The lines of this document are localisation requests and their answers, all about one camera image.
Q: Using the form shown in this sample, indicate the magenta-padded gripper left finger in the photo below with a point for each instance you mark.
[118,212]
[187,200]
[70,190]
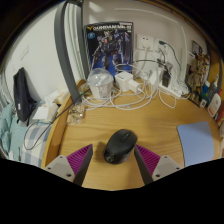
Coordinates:
[71,163]

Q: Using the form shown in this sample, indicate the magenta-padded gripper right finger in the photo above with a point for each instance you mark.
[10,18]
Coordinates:
[156,163]

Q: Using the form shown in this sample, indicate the black computer mouse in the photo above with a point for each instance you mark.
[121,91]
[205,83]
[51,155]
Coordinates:
[120,146]

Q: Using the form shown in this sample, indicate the light blue mouse pad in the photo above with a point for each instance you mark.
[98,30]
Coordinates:
[196,143]

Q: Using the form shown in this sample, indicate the crumpled clear plastic wrapper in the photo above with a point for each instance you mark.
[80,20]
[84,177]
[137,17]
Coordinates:
[76,115]

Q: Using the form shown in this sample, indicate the white tissue packs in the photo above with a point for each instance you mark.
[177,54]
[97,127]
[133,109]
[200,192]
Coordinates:
[45,110]

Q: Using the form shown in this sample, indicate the blue checked bedding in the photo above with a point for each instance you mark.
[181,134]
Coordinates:
[13,140]

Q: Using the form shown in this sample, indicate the white power strip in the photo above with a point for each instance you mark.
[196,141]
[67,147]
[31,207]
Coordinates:
[170,90]

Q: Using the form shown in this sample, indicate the clear domed plastic cup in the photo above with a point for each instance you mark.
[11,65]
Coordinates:
[100,83]

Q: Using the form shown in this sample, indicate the white power adapter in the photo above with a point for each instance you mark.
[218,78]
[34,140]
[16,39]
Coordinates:
[153,78]

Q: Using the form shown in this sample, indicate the blue bottle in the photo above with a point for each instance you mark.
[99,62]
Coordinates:
[205,90]

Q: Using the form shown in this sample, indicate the white cube charger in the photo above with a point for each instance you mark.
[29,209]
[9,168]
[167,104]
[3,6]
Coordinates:
[123,80]

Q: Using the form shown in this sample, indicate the brown tree figure model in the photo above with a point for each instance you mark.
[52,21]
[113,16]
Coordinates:
[197,75]

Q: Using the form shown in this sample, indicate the metal cup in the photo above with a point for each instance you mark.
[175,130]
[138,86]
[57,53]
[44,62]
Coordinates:
[165,65]

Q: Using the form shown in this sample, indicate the dark blue model kit box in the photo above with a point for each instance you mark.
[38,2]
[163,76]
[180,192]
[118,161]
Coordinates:
[110,43]

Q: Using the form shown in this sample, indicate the small white square frame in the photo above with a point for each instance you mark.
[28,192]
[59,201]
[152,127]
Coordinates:
[203,102]

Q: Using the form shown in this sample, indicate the grey metal shelf frame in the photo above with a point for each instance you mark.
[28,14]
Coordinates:
[63,50]

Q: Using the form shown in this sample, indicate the white wall socket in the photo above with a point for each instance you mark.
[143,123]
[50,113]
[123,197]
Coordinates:
[144,42]
[157,46]

